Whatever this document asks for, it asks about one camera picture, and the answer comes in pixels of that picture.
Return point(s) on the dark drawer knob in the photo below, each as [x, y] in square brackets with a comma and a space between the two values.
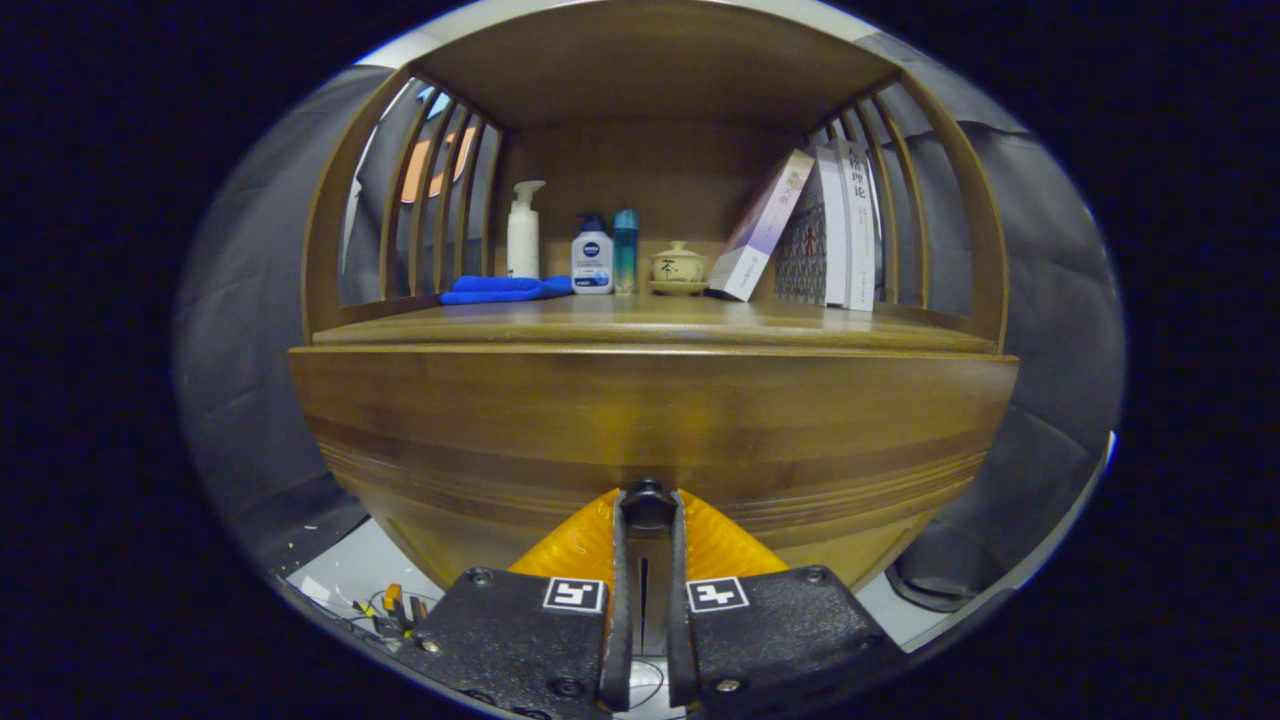
[650, 500]

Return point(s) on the purple and white book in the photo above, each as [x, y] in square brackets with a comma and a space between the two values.
[760, 230]

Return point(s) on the wooden drawer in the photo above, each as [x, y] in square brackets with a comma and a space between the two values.
[650, 420]

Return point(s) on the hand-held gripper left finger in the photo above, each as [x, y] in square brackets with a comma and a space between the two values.
[619, 620]

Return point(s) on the wooden countertop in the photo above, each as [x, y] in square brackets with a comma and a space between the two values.
[650, 318]

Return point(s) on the wooden cabinet with slatted shelf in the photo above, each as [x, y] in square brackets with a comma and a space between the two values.
[650, 80]

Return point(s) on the white pump bottle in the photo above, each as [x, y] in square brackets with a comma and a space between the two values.
[523, 235]

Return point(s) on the blue folded cloth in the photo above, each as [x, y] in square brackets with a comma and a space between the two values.
[500, 289]

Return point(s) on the white book with dark lettering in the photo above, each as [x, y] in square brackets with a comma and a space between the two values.
[860, 230]

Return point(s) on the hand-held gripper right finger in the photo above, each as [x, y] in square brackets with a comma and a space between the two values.
[680, 620]

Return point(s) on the patterned cover book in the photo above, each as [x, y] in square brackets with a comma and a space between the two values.
[810, 245]

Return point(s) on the white bottle with blue cap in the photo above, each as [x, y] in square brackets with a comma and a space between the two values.
[592, 262]

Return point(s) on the slim teal bottle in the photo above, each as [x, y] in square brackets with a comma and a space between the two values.
[625, 250]

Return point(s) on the black backdrop cloth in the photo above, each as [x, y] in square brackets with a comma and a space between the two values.
[250, 350]

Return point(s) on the cream lidded teacup with saucer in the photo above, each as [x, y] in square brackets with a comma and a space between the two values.
[678, 268]

